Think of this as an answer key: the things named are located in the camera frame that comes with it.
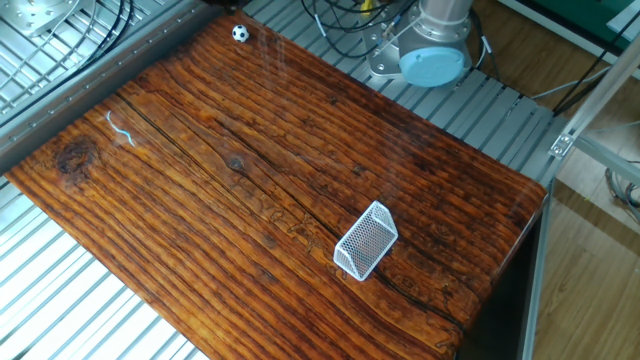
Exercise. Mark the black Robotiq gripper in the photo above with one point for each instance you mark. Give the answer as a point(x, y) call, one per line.
point(230, 4)

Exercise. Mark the small black white soccer ball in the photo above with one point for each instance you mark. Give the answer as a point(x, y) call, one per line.
point(240, 33)

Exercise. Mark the silver UR5 robot arm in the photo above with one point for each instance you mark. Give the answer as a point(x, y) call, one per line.
point(432, 65)

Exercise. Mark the yellow connector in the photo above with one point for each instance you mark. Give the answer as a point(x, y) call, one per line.
point(367, 5)

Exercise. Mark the silver plate with screw holes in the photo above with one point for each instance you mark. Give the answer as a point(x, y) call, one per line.
point(35, 17)

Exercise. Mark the glossy brown wooden board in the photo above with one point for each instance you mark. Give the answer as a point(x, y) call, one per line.
point(250, 225)

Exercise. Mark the green board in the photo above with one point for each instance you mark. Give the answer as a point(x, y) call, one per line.
point(585, 15)

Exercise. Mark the aluminium table edge profile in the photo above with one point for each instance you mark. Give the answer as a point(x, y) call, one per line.
point(537, 270)

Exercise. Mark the grey aluminium rail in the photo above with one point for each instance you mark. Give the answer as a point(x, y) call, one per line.
point(75, 105)

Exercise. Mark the silver corner bracket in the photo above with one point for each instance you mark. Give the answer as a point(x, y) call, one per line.
point(561, 146)

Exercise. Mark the slanted aluminium frame post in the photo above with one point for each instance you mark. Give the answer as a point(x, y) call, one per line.
point(600, 90)

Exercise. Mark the aluminium frame beam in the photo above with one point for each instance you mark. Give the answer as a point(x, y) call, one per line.
point(610, 160)

